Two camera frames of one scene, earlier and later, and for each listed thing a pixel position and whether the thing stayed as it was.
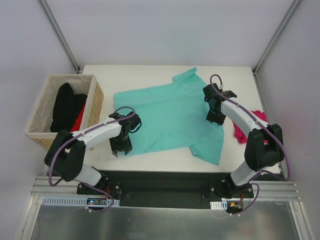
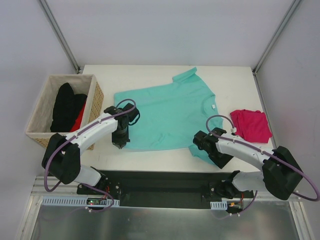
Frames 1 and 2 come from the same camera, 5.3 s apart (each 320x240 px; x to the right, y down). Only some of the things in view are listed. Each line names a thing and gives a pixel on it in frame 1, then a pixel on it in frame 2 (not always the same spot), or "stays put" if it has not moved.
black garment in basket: x=67 y=106 stays put
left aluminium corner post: x=60 y=36 stays put
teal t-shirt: x=173 y=116 stays put
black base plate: x=166 y=189 stays put
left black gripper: x=120 y=146 → x=120 y=142
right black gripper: x=215 y=116 → x=222 y=160
